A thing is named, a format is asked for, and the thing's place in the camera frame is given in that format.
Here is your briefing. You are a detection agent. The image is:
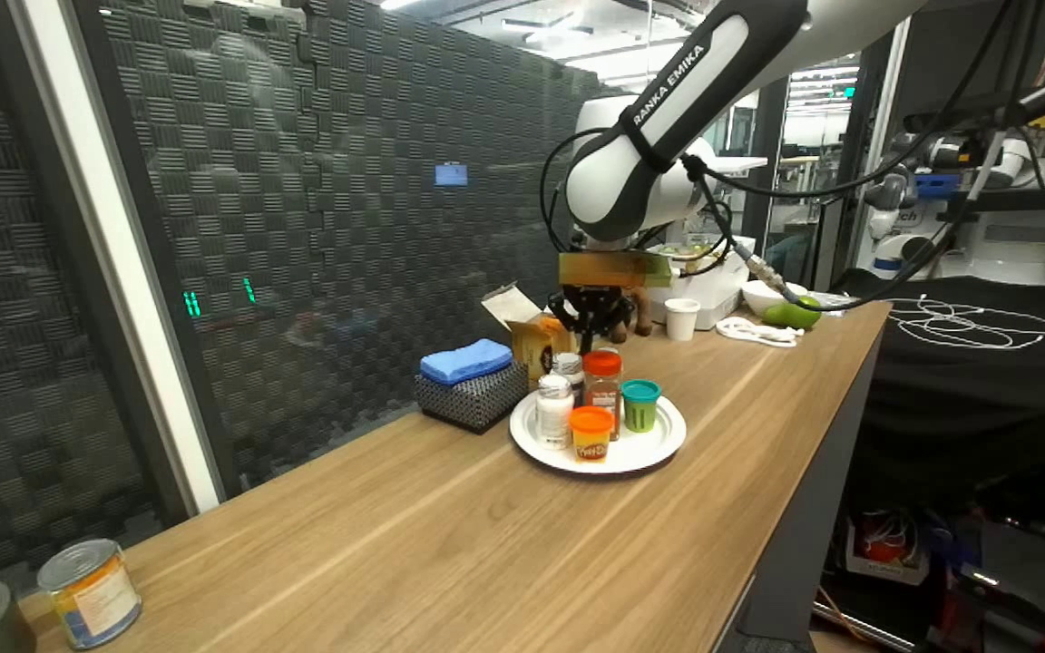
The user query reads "labelled tin can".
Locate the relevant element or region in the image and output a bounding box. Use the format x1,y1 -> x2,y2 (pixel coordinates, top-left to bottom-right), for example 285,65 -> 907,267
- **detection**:
37,537 -> 142,649

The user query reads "spice jar orange cap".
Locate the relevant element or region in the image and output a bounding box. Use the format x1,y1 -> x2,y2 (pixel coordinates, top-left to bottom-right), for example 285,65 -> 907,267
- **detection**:
583,352 -> 623,415

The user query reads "grey sponge block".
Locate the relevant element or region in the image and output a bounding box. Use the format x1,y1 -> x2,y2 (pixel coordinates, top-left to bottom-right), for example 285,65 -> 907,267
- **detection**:
412,366 -> 527,432

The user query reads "white bucket with items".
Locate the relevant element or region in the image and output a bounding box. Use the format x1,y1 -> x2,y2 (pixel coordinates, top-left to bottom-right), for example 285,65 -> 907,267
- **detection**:
647,242 -> 748,329

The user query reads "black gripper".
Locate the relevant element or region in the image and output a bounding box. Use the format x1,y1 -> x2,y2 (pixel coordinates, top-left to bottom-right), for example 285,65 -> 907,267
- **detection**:
554,288 -> 633,345

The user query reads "wrist camera with tape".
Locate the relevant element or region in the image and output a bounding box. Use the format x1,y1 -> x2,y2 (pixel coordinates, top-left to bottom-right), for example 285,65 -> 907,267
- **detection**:
560,249 -> 671,288

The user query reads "green fruit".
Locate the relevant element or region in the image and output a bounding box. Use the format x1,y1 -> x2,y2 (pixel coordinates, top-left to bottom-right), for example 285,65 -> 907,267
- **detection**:
762,300 -> 818,329

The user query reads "green tub teal lid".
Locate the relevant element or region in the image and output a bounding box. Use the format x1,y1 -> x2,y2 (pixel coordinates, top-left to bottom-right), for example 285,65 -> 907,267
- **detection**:
619,376 -> 659,432

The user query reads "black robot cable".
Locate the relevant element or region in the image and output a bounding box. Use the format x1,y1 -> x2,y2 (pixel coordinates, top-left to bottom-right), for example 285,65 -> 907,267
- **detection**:
538,0 -> 1024,312

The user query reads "yellow open cardboard box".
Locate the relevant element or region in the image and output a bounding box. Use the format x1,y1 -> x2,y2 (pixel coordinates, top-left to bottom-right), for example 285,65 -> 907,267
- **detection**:
482,283 -> 572,384

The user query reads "yellow tub orange lid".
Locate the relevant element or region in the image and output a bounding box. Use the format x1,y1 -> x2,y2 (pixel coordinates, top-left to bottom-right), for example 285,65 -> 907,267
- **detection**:
569,405 -> 614,459

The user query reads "white paper cup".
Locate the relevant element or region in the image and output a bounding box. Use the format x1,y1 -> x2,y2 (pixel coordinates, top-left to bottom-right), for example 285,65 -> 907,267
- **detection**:
665,299 -> 701,342

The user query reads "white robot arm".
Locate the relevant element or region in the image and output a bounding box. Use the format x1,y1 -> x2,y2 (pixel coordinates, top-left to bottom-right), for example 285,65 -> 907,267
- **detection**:
561,0 -> 925,242

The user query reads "blue folded cloth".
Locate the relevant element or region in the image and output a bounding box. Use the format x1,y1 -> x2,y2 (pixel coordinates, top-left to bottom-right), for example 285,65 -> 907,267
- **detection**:
419,336 -> 511,384

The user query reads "white paper plate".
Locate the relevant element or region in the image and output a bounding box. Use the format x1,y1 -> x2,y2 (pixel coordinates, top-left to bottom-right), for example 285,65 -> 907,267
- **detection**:
506,395 -> 689,476

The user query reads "white coiled cable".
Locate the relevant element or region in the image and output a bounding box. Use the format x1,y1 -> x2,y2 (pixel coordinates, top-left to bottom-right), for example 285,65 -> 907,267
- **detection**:
885,289 -> 1045,354

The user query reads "white bowl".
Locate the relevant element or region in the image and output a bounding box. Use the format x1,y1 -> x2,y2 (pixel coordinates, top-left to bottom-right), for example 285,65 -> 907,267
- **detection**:
741,280 -> 804,312

